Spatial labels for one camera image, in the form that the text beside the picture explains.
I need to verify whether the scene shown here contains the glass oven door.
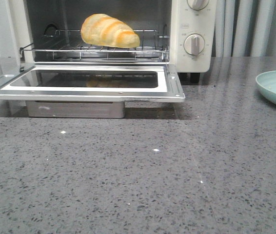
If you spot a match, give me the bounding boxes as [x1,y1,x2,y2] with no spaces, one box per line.
[0,63,185,103]

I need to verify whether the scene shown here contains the striped croissant bread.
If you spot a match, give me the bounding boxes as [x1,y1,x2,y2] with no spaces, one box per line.
[80,14,140,49]

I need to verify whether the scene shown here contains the white Toshiba toaster oven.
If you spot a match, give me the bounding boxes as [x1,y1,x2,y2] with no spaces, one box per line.
[0,0,217,85]

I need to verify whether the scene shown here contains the lower oven knob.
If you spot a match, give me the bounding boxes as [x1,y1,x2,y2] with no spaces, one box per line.
[184,34,205,56]

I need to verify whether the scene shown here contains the oven knob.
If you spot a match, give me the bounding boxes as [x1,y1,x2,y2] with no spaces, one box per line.
[187,0,209,11]
[184,34,205,56]

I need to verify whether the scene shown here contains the upper oven knob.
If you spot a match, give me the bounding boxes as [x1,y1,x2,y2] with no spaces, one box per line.
[187,0,209,11]

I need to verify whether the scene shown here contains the metal wire oven rack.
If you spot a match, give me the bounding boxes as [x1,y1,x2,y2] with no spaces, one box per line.
[20,30,169,63]

